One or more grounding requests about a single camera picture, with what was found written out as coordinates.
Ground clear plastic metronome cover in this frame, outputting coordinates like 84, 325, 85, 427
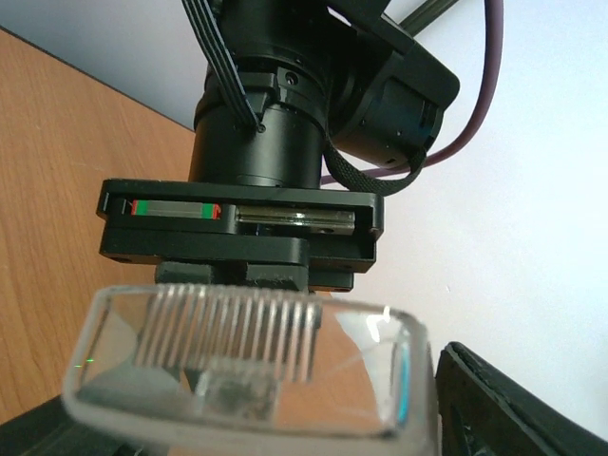
62, 284, 441, 455

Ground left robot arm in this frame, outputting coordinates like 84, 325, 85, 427
97, 1, 460, 292

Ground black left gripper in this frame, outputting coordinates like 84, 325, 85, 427
97, 179, 384, 292

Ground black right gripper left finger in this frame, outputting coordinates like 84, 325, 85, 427
1, 396, 143, 456

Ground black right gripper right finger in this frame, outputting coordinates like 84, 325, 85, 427
436, 342, 607, 455

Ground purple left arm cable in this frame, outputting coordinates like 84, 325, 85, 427
320, 0, 505, 186

